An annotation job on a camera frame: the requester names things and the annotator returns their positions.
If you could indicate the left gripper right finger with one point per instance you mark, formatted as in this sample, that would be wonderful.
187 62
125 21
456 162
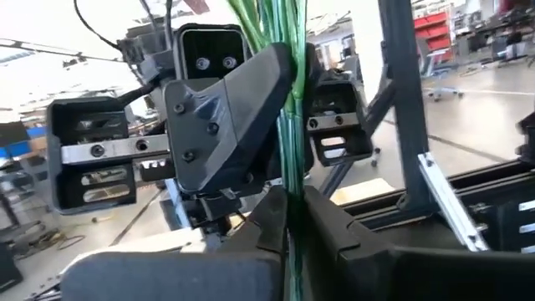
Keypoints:
418 276

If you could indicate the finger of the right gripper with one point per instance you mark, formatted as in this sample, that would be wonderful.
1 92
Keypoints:
234 125
314 62

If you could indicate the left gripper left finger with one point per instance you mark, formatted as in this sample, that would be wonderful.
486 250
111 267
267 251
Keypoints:
188 276

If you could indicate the blue artificial flower bunch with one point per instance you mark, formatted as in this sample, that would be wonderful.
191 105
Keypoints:
292 138

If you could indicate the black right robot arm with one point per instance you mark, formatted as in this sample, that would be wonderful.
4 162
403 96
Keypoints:
142 54

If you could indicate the blue storage bin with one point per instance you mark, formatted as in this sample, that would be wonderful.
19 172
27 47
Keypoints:
21 146

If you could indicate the red storage bins shelf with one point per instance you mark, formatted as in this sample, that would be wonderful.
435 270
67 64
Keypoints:
432 31

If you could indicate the grey rolling stool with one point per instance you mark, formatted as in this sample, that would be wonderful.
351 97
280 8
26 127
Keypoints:
443 83

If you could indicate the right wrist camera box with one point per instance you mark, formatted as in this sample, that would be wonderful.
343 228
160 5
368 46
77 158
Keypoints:
213 52

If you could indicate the silver aluminium bracket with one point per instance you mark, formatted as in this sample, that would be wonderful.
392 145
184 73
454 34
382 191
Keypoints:
451 205

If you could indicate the black frame post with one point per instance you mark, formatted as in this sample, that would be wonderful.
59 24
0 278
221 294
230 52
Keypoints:
401 83

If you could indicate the black table border frame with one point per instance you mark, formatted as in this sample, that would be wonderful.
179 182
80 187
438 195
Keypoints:
493 175

